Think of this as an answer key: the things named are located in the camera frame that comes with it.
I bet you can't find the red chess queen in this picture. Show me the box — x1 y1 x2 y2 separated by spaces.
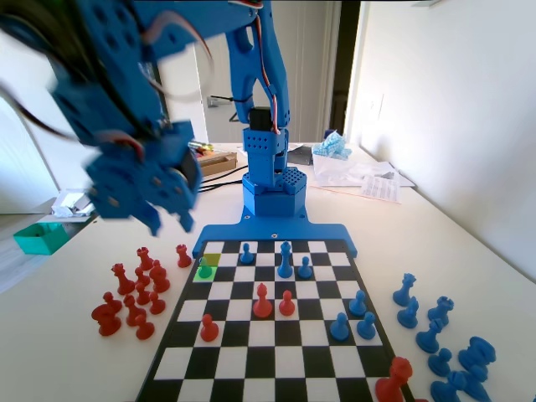
111 262 136 296

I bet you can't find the white arched panel black edge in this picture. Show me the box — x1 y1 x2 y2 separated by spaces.
0 24 64 215

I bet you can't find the crumpled grey paper pile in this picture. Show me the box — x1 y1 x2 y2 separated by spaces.
49 188 98 219

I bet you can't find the black and white chessboard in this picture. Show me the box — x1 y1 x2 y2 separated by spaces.
134 238 420 402

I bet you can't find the blue chess bishop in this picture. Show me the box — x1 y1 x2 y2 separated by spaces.
430 370 468 402
415 317 444 355

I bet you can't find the blue chess queen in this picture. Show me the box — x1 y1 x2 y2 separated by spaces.
392 272 420 307

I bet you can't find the white door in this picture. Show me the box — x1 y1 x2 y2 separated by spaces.
187 0 336 146

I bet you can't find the long brown cardboard box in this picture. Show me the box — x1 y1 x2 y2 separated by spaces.
195 150 239 180

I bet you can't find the tall blue chess king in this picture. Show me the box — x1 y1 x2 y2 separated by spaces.
276 240 295 279

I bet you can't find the grey flat box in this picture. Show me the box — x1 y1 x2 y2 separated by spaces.
289 146 315 167

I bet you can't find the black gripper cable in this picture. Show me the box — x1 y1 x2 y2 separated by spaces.
0 10 146 142

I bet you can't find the red piece bottom edge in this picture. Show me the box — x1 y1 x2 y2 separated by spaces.
374 356 415 402

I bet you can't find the black cable bundle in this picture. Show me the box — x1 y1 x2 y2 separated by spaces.
196 165 249 194

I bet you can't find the green plastic bin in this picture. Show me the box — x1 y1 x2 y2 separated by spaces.
12 221 70 256

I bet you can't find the red chess bishop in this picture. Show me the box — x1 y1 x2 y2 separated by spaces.
123 294 146 327
252 282 274 318

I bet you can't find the blue crumpled tissue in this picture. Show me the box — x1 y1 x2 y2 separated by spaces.
312 130 353 161

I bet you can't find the blue chess rook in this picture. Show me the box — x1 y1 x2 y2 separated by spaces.
456 336 497 374
426 296 456 328

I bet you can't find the thin orange stick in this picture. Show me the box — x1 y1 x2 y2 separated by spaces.
309 185 366 198

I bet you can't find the white plastic bag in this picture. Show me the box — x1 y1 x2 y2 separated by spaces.
312 152 415 189

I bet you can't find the red chess rook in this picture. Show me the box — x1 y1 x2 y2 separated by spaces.
175 244 193 269
136 246 155 272

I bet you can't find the printed paper leaflet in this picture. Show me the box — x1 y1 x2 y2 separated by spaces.
359 174 403 205

